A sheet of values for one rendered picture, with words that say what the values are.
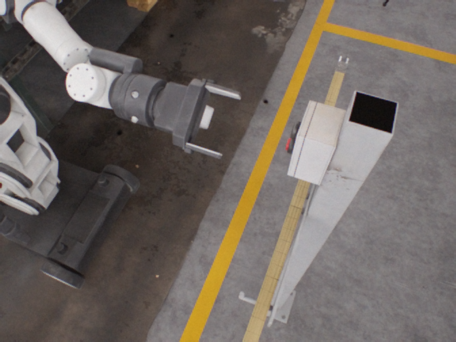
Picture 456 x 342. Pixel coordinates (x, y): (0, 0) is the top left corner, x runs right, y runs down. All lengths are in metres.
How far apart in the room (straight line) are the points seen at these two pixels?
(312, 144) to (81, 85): 0.40
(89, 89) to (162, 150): 1.41
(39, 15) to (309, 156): 0.56
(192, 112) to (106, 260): 1.32
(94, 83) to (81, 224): 1.14
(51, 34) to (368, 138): 0.58
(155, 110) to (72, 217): 1.19
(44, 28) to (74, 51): 0.07
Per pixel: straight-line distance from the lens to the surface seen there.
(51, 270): 1.68
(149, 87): 0.62
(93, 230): 1.68
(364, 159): 0.52
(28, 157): 1.34
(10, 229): 1.29
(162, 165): 1.97
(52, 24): 0.77
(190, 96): 0.60
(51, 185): 1.68
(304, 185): 0.75
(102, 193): 1.72
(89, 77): 0.65
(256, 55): 2.52
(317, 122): 0.52
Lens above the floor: 1.65
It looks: 59 degrees down
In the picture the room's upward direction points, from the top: 2 degrees counter-clockwise
